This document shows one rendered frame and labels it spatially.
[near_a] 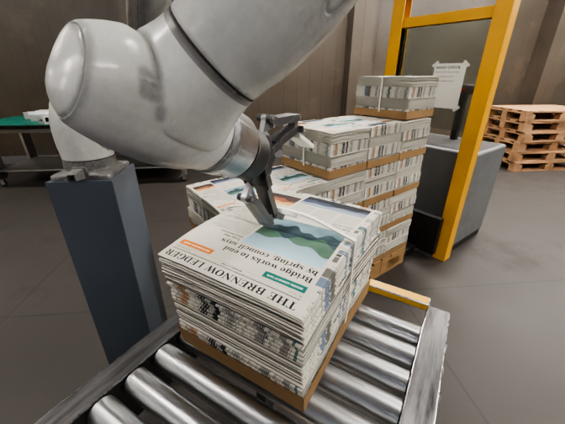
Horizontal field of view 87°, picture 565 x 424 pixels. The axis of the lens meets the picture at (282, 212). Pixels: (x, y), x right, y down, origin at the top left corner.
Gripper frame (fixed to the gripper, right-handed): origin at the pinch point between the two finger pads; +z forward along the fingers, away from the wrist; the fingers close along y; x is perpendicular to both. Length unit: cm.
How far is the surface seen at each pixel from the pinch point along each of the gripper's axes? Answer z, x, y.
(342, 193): 100, -23, -8
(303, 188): 72, -32, -5
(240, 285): -15.3, 3.3, 18.7
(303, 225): 1.3, 3.3, 8.7
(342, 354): 9.6, 15.0, 31.9
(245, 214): 0.0, -9.7, 9.7
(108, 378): -15, -20, 44
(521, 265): 232, 82, 4
